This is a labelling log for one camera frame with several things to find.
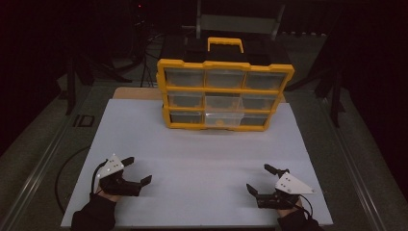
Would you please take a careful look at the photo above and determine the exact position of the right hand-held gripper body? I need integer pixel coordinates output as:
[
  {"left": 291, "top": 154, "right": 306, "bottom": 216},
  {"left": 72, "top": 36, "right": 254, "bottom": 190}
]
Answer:
[{"left": 256, "top": 167, "right": 318, "bottom": 211}]

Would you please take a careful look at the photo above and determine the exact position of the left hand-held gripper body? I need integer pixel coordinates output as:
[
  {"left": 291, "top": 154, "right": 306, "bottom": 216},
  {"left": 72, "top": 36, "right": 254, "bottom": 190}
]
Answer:
[{"left": 95, "top": 153, "right": 143, "bottom": 197}]

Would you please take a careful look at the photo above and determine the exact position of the clear plastic drawer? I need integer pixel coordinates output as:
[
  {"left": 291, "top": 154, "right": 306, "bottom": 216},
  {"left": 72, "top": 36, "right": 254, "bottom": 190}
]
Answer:
[{"left": 204, "top": 110, "right": 245, "bottom": 129}]

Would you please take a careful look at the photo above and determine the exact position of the yellow black storage organizer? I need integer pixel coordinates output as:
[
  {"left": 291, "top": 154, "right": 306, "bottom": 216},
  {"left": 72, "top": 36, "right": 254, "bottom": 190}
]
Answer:
[{"left": 156, "top": 34, "right": 295, "bottom": 133}]

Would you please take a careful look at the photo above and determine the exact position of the person's right hand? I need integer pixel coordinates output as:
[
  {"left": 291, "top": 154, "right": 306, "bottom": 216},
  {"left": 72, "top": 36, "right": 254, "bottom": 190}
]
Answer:
[{"left": 276, "top": 198, "right": 305, "bottom": 219}]

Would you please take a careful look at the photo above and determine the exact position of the person's left hand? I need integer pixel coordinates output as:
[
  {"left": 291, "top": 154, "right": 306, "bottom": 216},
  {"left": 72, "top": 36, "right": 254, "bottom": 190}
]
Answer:
[{"left": 95, "top": 180, "right": 123, "bottom": 204}]

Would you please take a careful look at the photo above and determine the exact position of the wooden table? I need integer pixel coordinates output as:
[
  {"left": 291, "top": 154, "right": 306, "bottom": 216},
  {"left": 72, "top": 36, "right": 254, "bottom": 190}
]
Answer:
[{"left": 112, "top": 87, "right": 287, "bottom": 104}]

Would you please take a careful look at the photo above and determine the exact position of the black tripod stand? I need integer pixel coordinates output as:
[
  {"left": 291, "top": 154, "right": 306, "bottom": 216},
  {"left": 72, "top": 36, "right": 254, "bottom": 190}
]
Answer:
[
  {"left": 57, "top": 44, "right": 133, "bottom": 116},
  {"left": 285, "top": 18, "right": 347, "bottom": 129}
]

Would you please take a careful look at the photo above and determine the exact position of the grid of translucent organizer drawers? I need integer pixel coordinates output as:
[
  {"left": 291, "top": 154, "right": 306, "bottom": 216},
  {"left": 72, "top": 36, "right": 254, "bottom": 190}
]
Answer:
[{"left": 164, "top": 68, "right": 288, "bottom": 127}]

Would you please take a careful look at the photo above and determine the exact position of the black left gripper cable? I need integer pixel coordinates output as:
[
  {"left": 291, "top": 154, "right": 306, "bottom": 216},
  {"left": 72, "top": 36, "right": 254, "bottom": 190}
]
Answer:
[{"left": 90, "top": 158, "right": 110, "bottom": 195}]

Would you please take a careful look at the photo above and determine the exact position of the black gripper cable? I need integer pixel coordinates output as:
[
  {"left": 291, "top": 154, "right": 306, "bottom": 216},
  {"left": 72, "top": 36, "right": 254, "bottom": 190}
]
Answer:
[
  {"left": 298, "top": 192, "right": 315, "bottom": 221},
  {"left": 90, "top": 158, "right": 110, "bottom": 195}
]

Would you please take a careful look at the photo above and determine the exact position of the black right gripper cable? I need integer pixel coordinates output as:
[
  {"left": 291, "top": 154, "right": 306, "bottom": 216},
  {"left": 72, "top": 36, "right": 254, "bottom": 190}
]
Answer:
[{"left": 298, "top": 192, "right": 315, "bottom": 221}]

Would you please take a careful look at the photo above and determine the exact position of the long black floor cable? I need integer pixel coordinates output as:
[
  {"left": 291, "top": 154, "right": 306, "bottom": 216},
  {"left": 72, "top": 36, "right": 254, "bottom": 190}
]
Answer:
[{"left": 54, "top": 145, "right": 92, "bottom": 216}]

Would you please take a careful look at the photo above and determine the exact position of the grey metal floor rail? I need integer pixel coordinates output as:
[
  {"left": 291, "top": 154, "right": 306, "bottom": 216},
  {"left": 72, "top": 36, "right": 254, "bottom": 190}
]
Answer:
[
  {"left": 317, "top": 94, "right": 388, "bottom": 231},
  {"left": 0, "top": 84, "right": 99, "bottom": 231}
]

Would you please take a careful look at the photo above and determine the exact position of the yellow organizer carry handle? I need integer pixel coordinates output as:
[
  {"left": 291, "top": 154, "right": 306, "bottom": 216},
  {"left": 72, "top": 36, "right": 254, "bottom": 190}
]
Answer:
[{"left": 207, "top": 37, "right": 245, "bottom": 55}]

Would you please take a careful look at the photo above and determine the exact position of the grey metal frame stand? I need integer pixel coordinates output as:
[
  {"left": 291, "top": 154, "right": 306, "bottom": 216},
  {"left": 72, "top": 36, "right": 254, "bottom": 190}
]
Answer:
[{"left": 182, "top": 0, "right": 287, "bottom": 42}]

